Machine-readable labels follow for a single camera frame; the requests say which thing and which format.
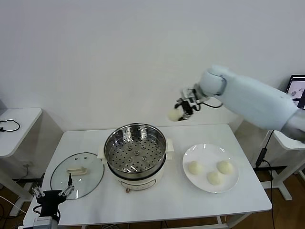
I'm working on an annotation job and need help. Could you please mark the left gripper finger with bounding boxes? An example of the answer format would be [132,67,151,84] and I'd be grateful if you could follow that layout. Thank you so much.
[32,173,46,198]
[59,172,75,197]

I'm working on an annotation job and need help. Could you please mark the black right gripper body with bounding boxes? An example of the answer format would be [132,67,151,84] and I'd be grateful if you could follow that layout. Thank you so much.
[183,98,201,112]

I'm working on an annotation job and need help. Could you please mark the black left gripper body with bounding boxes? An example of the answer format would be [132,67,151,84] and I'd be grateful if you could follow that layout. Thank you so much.
[35,190,66,217]

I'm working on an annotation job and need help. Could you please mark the white steamed baozi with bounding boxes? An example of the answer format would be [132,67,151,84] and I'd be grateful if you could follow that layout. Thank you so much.
[188,161,205,177]
[206,170,224,186]
[216,160,234,175]
[167,107,184,122]

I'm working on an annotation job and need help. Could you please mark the glass lid with cream handle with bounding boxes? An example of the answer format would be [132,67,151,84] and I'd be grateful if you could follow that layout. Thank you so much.
[50,152,105,200]

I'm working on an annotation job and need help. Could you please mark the steel steamer basket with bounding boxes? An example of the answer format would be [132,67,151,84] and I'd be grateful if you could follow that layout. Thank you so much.
[97,123,175,178]

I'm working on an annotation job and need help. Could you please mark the white round plate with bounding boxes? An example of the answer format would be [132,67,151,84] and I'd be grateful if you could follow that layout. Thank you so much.
[182,143,240,194]

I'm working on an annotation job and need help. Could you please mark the cream electric cooker base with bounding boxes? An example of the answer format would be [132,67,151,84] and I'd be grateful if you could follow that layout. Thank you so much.
[97,146,174,193]

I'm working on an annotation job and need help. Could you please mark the white side table with laptop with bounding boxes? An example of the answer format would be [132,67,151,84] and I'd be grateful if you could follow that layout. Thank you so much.
[252,130,305,201]

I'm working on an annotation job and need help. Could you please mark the grey open laptop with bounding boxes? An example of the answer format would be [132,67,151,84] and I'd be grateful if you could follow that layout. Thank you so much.
[285,74,305,108]

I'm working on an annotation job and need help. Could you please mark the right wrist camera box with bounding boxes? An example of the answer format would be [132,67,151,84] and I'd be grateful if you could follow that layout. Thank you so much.
[181,88,200,104]

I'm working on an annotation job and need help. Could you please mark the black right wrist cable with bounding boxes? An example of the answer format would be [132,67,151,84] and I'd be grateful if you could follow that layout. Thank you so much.
[197,102,224,112]

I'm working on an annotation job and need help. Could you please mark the white side table with cable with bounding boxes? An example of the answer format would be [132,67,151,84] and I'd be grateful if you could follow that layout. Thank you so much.
[0,108,64,217]

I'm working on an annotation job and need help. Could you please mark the black cable with plug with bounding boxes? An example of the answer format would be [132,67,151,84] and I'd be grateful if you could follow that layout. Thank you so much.
[0,119,21,133]

